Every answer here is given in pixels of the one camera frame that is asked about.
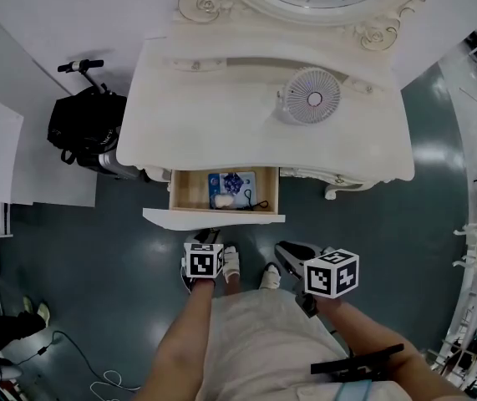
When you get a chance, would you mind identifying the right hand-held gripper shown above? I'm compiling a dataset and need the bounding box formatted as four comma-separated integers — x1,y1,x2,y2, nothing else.
274,241,360,319

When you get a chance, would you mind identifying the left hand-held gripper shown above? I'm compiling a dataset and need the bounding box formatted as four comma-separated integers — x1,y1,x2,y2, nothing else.
179,228,226,295

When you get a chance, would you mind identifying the large white wooden drawer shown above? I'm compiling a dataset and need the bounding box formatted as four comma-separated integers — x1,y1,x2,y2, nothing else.
142,165,286,232

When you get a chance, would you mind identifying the person's left forearm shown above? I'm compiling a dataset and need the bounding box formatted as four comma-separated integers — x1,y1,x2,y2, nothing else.
135,280,215,401

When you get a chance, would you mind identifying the person's right forearm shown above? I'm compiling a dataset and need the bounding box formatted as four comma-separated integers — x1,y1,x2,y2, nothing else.
316,297,467,401

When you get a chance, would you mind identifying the white ornate dressing table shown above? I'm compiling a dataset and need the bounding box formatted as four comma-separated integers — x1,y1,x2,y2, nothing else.
115,35,415,202

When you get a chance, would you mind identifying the person's left white sandal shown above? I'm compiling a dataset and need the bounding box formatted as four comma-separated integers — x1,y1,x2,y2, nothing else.
222,245,242,284

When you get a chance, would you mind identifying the person's white sandal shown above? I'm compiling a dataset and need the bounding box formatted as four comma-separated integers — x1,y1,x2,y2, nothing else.
222,245,242,284
258,261,282,292

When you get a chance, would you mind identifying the person's right white sandal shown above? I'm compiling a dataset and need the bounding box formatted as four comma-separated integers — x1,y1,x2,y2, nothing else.
258,261,282,292

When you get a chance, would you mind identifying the blue patterned flat packet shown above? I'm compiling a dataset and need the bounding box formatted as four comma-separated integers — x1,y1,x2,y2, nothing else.
207,171,257,211

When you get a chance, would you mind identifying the person's white dress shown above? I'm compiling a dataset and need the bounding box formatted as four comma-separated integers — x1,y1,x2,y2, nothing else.
195,288,414,401

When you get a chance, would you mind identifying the silver scooter suitcase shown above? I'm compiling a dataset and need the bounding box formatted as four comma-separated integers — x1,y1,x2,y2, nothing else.
57,59,151,182

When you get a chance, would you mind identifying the white desk fan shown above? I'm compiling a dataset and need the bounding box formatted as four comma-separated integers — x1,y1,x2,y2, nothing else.
274,66,343,126

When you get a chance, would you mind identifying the black backpack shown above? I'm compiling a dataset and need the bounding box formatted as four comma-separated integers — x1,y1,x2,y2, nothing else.
47,88,129,166

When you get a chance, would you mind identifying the black cord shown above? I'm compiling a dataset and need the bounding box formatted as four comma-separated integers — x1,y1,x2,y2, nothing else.
211,187,270,212

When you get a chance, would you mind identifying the light blue neck strap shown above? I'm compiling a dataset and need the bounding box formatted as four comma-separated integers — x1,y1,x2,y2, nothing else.
333,380,375,401

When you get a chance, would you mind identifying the white cable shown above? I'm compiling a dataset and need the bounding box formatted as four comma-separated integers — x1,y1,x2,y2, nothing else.
90,369,143,401

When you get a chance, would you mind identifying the black cable with adapter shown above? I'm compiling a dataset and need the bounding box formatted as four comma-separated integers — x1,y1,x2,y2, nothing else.
12,330,139,392

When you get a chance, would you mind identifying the oval mirror with ornate frame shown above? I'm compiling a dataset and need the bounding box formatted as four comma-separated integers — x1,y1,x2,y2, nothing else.
173,0,427,52

